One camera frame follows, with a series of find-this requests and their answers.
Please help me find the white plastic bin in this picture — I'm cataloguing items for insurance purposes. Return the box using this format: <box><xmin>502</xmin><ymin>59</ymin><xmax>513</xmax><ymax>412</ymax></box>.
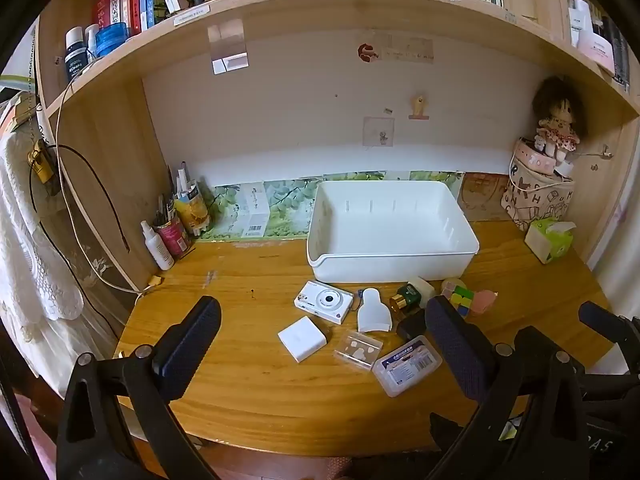
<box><xmin>306</xmin><ymin>180</ymin><xmax>481</xmax><ymax>285</ymax></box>

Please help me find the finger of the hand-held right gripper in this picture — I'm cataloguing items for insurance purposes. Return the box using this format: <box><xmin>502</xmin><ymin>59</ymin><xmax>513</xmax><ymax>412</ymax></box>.
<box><xmin>578</xmin><ymin>301</ymin><xmax>640</xmax><ymax>348</ymax></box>

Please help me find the white compact camera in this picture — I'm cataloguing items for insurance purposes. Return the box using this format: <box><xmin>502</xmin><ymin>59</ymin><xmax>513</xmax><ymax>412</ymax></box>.
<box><xmin>294</xmin><ymin>281</ymin><xmax>355</xmax><ymax>325</ymax></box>

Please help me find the green tissue box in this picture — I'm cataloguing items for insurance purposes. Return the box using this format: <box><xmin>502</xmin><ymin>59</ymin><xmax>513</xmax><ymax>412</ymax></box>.
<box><xmin>524</xmin><ymin>217</ymin><xmax>577</xmax><ymax>264</ymax></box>

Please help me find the yellow padlock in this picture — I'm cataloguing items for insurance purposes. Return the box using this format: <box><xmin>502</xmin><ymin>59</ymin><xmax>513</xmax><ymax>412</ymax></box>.
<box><xmin>27</xmin><ymin>140</ymin><xmax>55</xmax><ymax>183</ymax></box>

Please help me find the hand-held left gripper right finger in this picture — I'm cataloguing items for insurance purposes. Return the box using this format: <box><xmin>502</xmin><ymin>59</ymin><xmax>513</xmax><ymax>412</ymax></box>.
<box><xmin>424</xmin><ymin>295</ymin><xmax>591</xmax><ymax>480</ymax></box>

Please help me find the black cable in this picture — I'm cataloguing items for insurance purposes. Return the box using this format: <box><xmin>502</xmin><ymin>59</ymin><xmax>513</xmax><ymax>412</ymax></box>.
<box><xmin>29</xmin><ymin>144</ymin><xmax>131</xmax><ymax>252</ymax></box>

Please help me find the printed fabric bag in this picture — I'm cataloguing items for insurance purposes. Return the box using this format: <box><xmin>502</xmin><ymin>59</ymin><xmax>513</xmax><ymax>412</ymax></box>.
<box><xmin>501</xmin><ymin>157</ymin><xmax>576</xmax><ymax>233</ymax></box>

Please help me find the green bottle with gold cap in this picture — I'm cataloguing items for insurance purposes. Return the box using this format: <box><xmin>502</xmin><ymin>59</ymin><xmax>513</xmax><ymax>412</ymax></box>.
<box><xmin>389</xmin><ymin>284</ymin><xmax>423</xmax><ymax>316</ymax></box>

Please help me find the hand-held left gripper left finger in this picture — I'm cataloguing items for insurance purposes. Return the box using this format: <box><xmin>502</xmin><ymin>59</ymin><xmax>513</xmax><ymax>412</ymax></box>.
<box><xmin>56</xmin><ymin>296</ymin><xmax>223</xmax><ymax>480</ymax></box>

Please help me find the white spray bottle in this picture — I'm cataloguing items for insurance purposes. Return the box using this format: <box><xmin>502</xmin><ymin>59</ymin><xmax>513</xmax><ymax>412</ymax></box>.
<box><xmin>140</xmin><ymin>220</ymin><xmax>175</xmax><ymax>271</ymax></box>

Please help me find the yellow carton pen holder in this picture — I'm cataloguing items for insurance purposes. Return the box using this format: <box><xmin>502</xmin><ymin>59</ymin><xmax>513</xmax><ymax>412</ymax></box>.
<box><xmin>172</xmin><ymin>182</ymin><xmax>211</xmax><ymax>236</ymax></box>

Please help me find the white lace cloth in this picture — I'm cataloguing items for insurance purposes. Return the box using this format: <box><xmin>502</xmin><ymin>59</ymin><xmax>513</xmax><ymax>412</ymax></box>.
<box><xmin>0</xmin><ymin>130</ymin><xmax>86</xmax><ymax>343</ymax></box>

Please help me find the dark blue bottle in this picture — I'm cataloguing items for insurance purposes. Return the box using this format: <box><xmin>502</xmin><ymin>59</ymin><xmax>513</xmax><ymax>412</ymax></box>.
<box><xmin>64</xmin><ymin>27</ymin><xmax>90</xmax><ymax>86</ymax></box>

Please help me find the pink cloth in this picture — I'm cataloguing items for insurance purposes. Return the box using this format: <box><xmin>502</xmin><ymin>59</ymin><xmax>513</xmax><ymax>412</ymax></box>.
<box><xmin>12</xmin><ymin>392</ymin><xmax>56</xmax><ymax>480</ymax></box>

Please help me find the rag doll with brown hair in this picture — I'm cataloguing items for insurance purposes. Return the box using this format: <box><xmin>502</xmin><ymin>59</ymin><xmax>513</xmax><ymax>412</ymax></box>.
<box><xmin>531</xmin><ymin>76</ymin><xmax>587</xmax><ymax>158</ymax></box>

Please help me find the white square charger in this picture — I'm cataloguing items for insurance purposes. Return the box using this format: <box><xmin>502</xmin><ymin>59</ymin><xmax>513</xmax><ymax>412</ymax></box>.
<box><xmin>277</xmin><ymin>316</ymin><xmax>328</xmax><ymax>363</ymax></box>

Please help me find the white cable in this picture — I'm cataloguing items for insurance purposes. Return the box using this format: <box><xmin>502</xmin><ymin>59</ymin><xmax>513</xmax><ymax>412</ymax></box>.
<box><xmin>55</xmin><ymin>55</ymin><xmax>151</xmax><ymax>294</ymax></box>

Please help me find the clear box with blue label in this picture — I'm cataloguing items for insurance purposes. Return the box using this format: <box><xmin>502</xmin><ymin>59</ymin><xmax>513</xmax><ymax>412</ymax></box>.
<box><xmin>371</xmin><ymin>335</ymin><xmax>443</xmax><ymax>397</ymax></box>

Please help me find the yellow figure wall clip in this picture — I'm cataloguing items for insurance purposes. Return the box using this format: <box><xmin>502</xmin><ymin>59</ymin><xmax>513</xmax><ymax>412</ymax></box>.
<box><xmin>408</xmin><ymin>93</ymin><xmax>431</xmax><ymax>122</ymax></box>

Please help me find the green leaf print panel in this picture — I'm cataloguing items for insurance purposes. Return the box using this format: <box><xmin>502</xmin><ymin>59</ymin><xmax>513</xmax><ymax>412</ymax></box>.
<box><xmin>202</xmin><ymin>170</ymin><xmax>463</xmax><ymax>241</ymax></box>

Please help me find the white plastic scraper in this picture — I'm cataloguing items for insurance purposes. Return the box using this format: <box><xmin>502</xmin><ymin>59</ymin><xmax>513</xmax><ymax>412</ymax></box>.
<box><xmin>357</xmin><ymin>287</ymin><xmax>393</xmax><ymax>333</ymax></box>

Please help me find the small pink figure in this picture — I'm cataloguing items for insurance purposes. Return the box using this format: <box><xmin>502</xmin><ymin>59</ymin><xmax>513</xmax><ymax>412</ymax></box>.
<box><xmin>470</xmin><ymin>290</ymin><xmax>501</xmax><ymax>317</ymax></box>

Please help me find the colourful puzzle cube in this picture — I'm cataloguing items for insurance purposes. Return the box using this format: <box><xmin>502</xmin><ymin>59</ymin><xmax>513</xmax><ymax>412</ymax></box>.
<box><xmin>442</xmin><ymin>284</ymin><xmax>475</xmax><ymax>318</ymax></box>

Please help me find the brown printed cardboard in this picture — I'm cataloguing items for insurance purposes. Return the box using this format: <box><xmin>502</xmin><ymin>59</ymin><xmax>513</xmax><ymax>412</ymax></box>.
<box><xmin>460</xmin><ymin>172</ymin><xmax>512</xmax><ymax>223</ymax></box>

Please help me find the wooden bookshelf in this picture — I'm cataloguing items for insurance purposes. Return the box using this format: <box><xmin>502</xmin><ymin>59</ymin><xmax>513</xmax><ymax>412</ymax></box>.
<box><xmin>35</xmin><ymin>0</ymin><xmax>640</xmax><ymax>293</ymax></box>

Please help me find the clear box with white pieces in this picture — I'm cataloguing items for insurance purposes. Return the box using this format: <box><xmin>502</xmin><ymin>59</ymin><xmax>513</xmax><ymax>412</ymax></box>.
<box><xmin>333</xmin><ymin>330</ymin><xmax>384</xmax><ymax>372</ymax></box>

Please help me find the pink can pen holder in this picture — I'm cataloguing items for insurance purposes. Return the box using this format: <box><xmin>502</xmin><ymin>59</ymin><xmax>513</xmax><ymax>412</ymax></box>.
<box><xmin>157</xmin><ymin>212</ymin><xmax>193</xmax><ymax>261</ymax></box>

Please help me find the off-white rectangular box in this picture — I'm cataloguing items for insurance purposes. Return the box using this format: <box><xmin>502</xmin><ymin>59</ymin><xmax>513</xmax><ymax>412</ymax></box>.
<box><xmin>409</xmin><ymin>276</ymin><xmax>436</xmax><ymax>308</ymax></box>

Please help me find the blue round container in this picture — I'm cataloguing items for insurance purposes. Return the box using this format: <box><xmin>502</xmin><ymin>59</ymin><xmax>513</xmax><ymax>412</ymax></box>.
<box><xmin>95</xmin><ymin>22</ymin><xmax>132</xmax><ymax>58</ymax></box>

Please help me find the clear square wall sticker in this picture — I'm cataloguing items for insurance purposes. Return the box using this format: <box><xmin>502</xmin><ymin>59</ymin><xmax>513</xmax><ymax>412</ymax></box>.
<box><xmin>362</xmin><ymin>116</ymin><xmax>396</xmax><ymax>148</ymax></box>

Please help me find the row of pale books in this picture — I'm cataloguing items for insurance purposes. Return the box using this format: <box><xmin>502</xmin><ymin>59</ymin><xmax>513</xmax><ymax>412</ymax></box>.
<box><xmin>565</xmin><ymin>0</ymin><xmax>632</xmax><ymax>92</ymax></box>

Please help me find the small black block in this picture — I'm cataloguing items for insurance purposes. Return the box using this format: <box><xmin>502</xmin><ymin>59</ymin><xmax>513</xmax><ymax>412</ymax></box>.
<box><xmin>396</xmin><ymin>309</ymin><xmax>428</xmax><ymax>343</ymax></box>

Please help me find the pink round box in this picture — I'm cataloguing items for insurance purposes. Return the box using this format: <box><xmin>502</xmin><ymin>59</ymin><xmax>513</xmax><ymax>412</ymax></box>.
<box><xmin>515</xmin><ymin>137</ymin><xmax>561</xmax><ymax>176</ymax></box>

